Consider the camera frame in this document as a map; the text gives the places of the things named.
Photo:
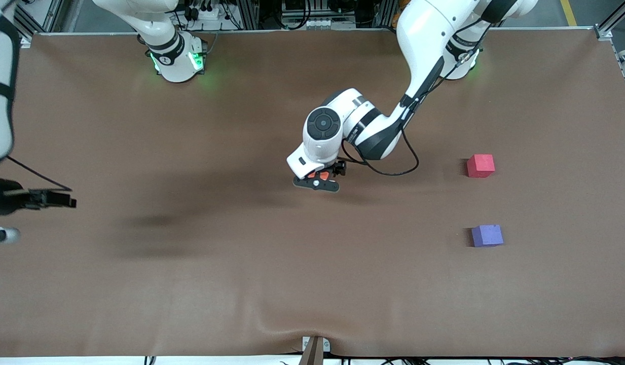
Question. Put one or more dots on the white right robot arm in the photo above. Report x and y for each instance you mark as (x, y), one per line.
(175, 61)

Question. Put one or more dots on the orange foam cube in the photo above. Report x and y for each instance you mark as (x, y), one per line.
(324, 175)

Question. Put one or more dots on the white power strip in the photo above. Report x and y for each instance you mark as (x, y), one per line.
(211, 14)

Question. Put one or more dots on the aluminium frame profile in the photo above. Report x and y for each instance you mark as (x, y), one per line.
(43, 20)
(249, 15)
(614, 19)
(385, 14)

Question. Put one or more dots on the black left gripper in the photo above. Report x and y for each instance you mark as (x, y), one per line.
(338, 167)

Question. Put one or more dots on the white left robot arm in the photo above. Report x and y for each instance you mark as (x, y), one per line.
(424, 30)

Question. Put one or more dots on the silver metal bracket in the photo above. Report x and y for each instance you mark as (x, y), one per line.
(326, 345)

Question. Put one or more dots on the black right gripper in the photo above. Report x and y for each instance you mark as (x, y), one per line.
(9, 199)

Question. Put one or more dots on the black equipment box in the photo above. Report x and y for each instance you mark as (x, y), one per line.
(294, 6)

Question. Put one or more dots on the red foam cube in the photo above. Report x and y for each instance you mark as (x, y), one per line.
(479, 166)

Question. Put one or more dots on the table cover mat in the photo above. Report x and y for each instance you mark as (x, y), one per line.
(241, 253)

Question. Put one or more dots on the white terminal strip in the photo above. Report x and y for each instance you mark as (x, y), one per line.
(327, 23)

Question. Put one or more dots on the brown stand post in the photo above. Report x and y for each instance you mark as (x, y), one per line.
(312, 357)

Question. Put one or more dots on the purple-blue foam cube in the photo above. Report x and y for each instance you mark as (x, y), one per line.
(487, 235)

